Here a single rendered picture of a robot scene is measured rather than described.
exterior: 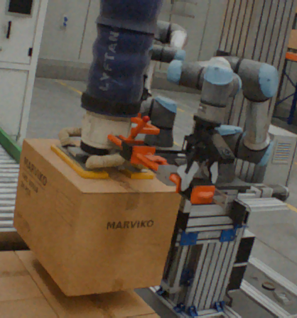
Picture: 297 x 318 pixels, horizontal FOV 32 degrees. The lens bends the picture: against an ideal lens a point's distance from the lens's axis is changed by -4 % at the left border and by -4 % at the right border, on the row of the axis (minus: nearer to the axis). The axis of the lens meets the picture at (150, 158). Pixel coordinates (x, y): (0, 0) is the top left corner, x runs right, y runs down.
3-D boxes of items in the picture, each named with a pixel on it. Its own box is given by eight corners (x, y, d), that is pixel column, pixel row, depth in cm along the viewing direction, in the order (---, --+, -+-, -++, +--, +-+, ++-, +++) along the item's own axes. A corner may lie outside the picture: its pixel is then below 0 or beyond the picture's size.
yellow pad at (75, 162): (49, 148, 210) (51, 136, 209) (72, 149, 215) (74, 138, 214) (82, 178, 182) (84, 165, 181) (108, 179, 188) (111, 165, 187)
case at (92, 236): (11, 225, 226) (23, 138, 216) (90, 222, 249) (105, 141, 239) (67, 297, 179) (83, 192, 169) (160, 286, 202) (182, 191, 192)
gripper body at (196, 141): (200, 155, 158) (209, 115, 155) (217, 165, 151) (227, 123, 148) (179, 154, 154) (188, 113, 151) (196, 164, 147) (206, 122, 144)
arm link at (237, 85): (212, 66, 162) (200, 66, 152) (246, 74, 158) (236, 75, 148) (207, 90, 164) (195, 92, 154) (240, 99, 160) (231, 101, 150)
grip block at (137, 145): (117, 155, 182) (120, 138, 181) (141, 156, 187) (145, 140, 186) (128, 163, 175) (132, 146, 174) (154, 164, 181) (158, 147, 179)
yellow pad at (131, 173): (91, 150, 220) (93, 138, 219) (112, 151, 225) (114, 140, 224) (130, 179, 193) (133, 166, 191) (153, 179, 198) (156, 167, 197)
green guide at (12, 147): (-21, 118, 446) (-20, 108, 444) (-10, 119, 452) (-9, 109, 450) (38, 184, 319) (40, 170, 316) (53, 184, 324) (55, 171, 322)
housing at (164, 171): (154, 178, 165) (157, 164, 164) (173, 178, 169) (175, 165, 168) (166, 186, 159) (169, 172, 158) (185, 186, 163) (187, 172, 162)
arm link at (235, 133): (214, 149, 237) (220, 120, 234) (241, 157, 232) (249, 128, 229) (205, 153, 226) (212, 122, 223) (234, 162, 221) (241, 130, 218)
